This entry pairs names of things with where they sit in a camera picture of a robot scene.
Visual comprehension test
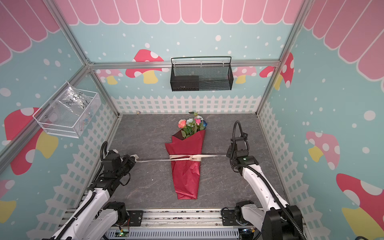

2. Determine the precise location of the clear plastic bag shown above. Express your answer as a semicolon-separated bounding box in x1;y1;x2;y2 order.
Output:
49;85;92;127

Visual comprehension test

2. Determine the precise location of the black box in basket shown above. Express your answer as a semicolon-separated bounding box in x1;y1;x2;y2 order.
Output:
171;76;199;92

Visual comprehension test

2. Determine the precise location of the cream ribbon strip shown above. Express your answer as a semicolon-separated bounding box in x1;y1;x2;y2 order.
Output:
133;154;226;163

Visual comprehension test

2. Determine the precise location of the light blue fake flower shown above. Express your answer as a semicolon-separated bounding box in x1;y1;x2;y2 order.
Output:
181;113;205;139

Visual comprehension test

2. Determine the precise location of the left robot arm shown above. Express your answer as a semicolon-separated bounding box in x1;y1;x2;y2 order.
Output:
50;150;138;240

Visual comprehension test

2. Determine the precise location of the pink orange fake rose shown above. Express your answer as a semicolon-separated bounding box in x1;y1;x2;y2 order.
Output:
178;120;187;129

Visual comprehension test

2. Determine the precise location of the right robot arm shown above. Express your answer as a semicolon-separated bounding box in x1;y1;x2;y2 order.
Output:
227;137;307;240

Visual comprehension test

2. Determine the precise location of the white wire basket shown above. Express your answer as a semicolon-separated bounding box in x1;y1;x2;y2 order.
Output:
33;83;102;139

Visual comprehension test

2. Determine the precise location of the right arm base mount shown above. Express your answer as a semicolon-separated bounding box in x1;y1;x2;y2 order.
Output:
220;207;240;226

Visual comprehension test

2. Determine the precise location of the dark red wrapping paper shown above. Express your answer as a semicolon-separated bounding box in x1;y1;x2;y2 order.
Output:
165;130;206;200

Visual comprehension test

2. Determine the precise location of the aluminium corner frame post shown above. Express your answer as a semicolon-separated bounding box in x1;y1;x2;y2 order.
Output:
44;0;121;116

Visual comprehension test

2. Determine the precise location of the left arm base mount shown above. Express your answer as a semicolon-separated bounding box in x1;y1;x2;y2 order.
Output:
127;210;144;227

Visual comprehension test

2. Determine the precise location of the black wire mesh basket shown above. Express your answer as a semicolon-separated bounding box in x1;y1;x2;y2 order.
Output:
171;56;234;91

